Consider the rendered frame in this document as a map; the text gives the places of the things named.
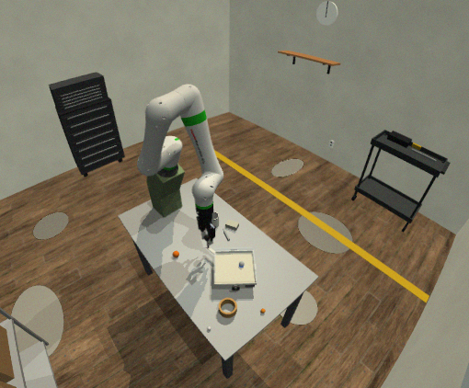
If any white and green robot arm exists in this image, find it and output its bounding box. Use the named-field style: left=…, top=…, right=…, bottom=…
left=137, top=85, right=223, bottom=217

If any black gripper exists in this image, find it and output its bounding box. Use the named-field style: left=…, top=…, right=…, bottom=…
left=196, top=215, right=216, bottom=245

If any tan tape roll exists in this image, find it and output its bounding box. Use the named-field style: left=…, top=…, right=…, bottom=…
left=219, top=298, right=237, bottom=318

